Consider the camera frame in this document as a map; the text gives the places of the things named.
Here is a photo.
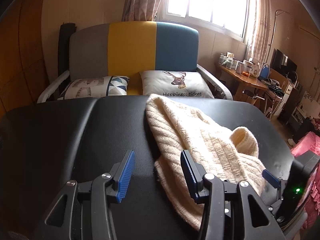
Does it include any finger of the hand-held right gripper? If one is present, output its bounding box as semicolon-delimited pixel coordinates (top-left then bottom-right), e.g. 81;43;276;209
262;169;282;188

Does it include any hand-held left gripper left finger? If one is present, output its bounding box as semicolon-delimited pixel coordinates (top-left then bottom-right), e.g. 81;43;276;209
32;150;135;240

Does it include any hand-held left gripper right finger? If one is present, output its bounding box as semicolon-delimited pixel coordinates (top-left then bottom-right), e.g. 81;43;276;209
180;149;288;240

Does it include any cream knit sweater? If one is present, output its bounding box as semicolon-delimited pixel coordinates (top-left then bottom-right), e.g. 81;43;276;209
145;94;267;232

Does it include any person's right forearm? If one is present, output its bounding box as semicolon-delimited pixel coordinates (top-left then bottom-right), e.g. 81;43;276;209
282;210;308;239

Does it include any bed with pink cover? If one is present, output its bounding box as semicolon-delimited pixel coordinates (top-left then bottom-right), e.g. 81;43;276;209
291;120;320;230

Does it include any dark cabinet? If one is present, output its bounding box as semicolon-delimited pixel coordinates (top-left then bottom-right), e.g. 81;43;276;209
279;85;304;125

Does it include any deer print pillow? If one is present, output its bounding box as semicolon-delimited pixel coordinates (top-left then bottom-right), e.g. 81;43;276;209
139;70;215;98

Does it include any geometric print pillow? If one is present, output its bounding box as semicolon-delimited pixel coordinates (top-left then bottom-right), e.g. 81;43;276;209
59;76;130;100

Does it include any wooden desk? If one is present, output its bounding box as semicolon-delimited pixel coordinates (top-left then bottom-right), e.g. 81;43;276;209
215;62;269;105

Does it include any glass jar with oranges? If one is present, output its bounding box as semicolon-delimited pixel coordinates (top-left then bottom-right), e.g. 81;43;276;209
243;60;253;77

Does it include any black television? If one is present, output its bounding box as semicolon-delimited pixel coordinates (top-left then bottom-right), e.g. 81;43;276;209
272;49;298;76

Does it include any group of glass jars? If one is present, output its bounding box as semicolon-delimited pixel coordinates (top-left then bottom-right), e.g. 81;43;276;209
219;52;241;70

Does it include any grey yellow blue sofa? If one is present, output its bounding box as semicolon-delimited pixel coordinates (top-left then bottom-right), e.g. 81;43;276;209
37;21;234;103

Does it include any wooden wardrobe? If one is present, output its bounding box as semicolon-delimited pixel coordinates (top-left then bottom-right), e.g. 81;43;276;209
0;0;60;117

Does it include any patterned curtain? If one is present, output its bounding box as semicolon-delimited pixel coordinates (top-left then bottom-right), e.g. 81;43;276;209
122;0;170;22
246;0;272;63

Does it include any window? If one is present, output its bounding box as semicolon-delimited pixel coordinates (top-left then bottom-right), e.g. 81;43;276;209
162;0;250;38

